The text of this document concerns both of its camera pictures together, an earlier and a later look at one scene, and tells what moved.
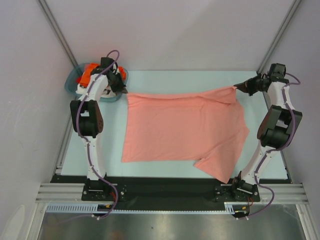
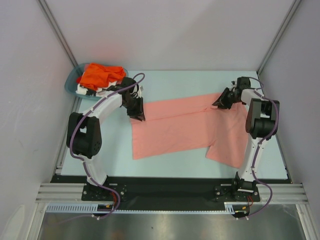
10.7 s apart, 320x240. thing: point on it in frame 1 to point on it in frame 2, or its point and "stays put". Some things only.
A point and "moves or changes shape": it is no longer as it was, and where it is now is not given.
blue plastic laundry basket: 71,84 stays put
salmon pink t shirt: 208,126 moves or changes shape
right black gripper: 247,86 to 222,102
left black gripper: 121,87 to 139,113
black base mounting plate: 125,192 stays put
